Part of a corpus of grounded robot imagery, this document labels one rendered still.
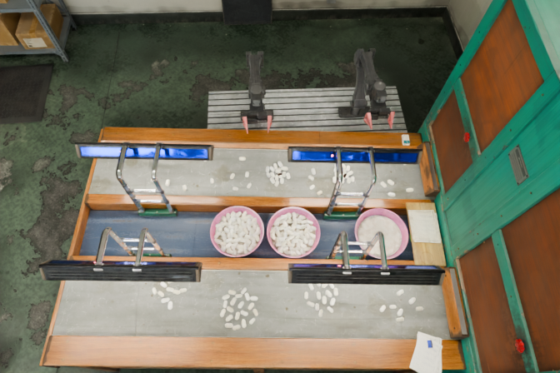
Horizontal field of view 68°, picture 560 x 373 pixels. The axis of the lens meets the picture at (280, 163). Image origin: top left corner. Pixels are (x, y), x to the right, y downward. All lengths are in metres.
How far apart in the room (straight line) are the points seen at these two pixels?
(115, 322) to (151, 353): 0.23
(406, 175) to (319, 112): 0.65
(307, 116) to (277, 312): 1.17
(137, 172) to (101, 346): 0.86
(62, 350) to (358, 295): 1.32
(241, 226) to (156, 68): 2.03
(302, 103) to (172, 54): 1.63
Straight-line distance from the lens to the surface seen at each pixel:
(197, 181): 2.25
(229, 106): 2.59
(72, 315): 2.20
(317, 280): 1.71
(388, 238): 2.20
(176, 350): 2.01
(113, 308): 2.14
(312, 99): 2.62
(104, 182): 2.38
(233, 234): 2.11
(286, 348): 1.97
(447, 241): 2.19
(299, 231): 2.11
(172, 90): 3.61
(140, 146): 1.99
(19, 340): 3.12
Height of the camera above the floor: 2.73
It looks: 61 degrees down
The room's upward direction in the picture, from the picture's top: 3 degrees clockwise
